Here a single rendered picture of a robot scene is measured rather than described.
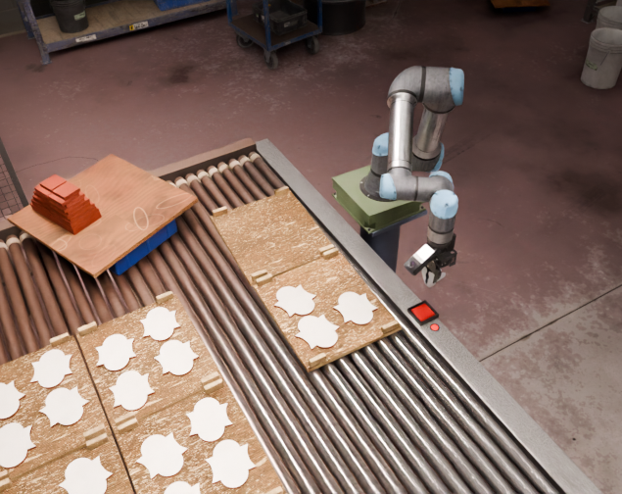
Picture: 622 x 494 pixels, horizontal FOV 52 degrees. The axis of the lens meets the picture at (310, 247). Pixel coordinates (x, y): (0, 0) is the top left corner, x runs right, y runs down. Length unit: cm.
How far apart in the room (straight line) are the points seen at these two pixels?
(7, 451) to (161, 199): 103
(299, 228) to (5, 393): 114
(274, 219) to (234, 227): 16
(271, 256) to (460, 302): 143
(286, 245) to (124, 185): 69
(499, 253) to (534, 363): 76
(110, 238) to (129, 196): 24
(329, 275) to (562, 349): 153
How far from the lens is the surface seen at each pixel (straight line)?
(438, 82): 213
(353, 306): 216
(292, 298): 219
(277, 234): 243
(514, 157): 456
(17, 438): 208
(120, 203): 253
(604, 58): 539
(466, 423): 198
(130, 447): 196
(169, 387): 204
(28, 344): 232
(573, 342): 348
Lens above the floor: 258
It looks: 44 degrees down
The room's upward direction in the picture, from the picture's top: 2 degrees counter-clockwise
